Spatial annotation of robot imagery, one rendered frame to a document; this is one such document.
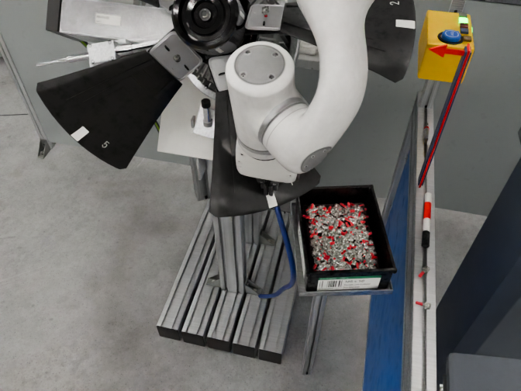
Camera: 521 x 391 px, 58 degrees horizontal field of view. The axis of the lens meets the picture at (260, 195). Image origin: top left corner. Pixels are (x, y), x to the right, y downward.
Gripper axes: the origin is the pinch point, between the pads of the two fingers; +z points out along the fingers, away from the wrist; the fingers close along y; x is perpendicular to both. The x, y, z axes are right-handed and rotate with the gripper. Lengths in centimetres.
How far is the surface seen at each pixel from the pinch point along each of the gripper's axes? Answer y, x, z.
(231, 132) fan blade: 8.3, -6.6, -4.5
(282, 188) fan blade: -2.0, -1.3, 3.5
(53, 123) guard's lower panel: 123, -63, 106
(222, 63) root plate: 12.4, -17.9, -8.9
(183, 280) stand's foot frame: 37, -1, 97
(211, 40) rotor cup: 13.5, -17.7, -14.6
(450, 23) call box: -31, -52, 8
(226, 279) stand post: 20, -3, 91
